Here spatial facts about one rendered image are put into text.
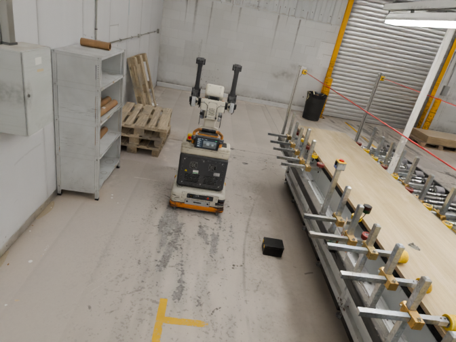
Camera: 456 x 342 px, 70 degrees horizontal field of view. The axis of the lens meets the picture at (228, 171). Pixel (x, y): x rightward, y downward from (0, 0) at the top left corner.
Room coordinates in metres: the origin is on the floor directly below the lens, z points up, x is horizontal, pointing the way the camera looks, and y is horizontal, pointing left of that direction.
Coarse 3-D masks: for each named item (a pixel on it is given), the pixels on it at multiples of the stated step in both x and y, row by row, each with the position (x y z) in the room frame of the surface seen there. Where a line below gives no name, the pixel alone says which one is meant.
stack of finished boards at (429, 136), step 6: (414, 132) 8.97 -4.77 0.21; (420, 132) 8.74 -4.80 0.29; (426, 132) 8.80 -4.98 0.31; (432, 132) 8.96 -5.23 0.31; (438, 132) 9.12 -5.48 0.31; (420, 138) 8.67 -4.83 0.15; (426, 138) 8.43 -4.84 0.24; (432, 138) 8.41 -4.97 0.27; (438, 138) 8.44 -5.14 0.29; (444, 138) 8.50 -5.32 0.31; (450, 138) 8.63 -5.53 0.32; (438, 144) 8.44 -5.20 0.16; (444, 144) 8.46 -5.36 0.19; (450, 144) 8.48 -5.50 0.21
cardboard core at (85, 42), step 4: (80, 40) 3.58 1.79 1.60; (84, 40) 3.58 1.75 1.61; (88, 40) 3.59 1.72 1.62; (92, 40) 3.61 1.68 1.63; (80, 44) 3.58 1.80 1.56; (84, 44) 3.58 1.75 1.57; (88, 44) 3.58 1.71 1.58; (92, 44) 3.59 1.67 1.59; (96, 44) 3.59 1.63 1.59; (100, 44) 3.60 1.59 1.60; (104, 44) 3.60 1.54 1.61; (108, 44) 3.61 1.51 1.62; (100, 48) 3.61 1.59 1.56; (104, 48) 3.61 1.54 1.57; (108, 48) 3.61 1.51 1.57
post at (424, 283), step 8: (424, 280) 1.27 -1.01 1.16; (416, 288) 1.29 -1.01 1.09; (424, 288) 1.27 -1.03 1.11; (416, 296) 1.27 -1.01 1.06; (408, 304) 1.28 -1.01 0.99; (416, 304) 1.27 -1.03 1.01; (392, 328) 1.30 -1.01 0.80; (400, 328) 1.27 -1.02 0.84; (392, 336) 1.27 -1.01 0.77; (400, 336) 1.27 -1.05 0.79
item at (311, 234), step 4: (312, 232) 1.96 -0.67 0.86; (316, 232) 1.97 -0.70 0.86; (312, 236) 1.95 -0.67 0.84; (316, 236) 1.95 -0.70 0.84; (320, 236) 1.95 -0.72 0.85; (324, 236) 1.95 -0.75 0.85; (328, 236) 1.96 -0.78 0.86; (332, 236) 1.96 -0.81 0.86; (336, 236) 1.97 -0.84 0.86; (340, 236) 1.98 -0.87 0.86; (344, 236) 1.99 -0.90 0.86; (336, 240) 1.96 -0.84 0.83; (340, 240) 1.97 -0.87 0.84; (344, 240) 1.97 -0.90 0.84; (360, 240) 1.98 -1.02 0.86
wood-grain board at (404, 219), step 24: (336, 144) 4.07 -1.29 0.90; (360, 168) 3.35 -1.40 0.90; (360, 192) 2.72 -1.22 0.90; (384, 192) 2.83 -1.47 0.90; (408, 192) 2.95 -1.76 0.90; (384, 216) 2.34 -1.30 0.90; (408, 216) 2.43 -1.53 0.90; (432, 216) 2.52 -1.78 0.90; (384, 240) 1.98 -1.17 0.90; (408, 240) 2.05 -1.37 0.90; (432, 240) 2.12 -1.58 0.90; (408, 264) 1.75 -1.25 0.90; (432, 264) 1.81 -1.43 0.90; (408, 288) 1.55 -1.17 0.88; (432, 288) 1.56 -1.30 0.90; (432, 312) 1.36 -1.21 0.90
